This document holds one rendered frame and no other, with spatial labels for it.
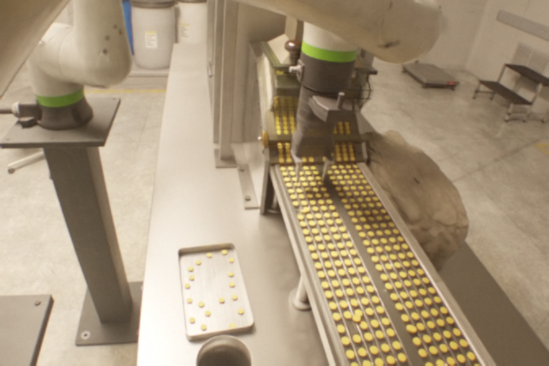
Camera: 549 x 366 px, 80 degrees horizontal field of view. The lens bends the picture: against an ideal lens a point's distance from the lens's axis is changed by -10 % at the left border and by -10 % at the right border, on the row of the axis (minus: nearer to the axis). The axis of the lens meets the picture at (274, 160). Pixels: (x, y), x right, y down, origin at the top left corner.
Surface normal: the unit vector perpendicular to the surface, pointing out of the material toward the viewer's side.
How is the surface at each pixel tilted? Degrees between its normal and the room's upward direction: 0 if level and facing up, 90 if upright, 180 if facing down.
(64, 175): 90
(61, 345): 0
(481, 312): 0
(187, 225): 0
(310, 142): 87
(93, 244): 90
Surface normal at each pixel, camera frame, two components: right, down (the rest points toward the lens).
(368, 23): 0.31, 0.80
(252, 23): 0.19, 0.56
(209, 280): 0.11, -0.83
